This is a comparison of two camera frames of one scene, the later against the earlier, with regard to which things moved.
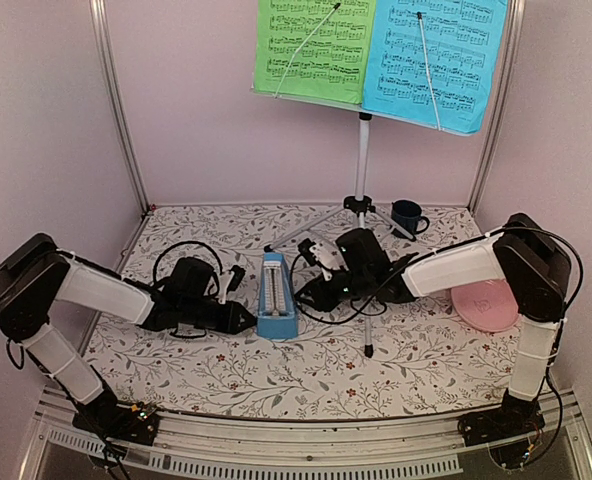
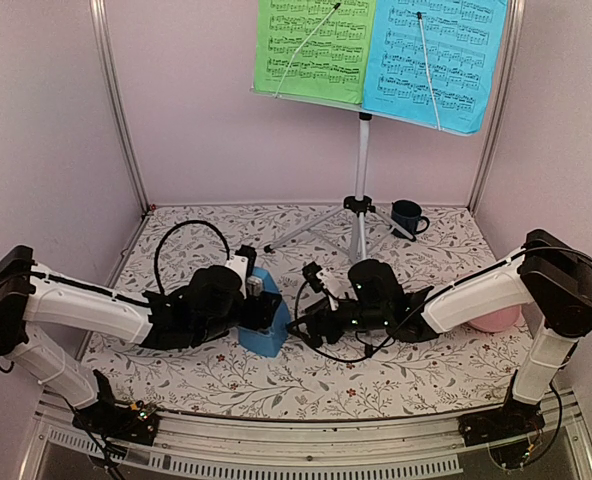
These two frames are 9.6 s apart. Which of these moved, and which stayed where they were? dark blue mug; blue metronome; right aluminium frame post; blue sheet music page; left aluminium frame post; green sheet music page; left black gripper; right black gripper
Moved: blue metronome; left black gripper; right black gripper
Stayed: right aluminium frame post; green sheet music page; dark blue mug; blue sheet music page; left aluminium frame post
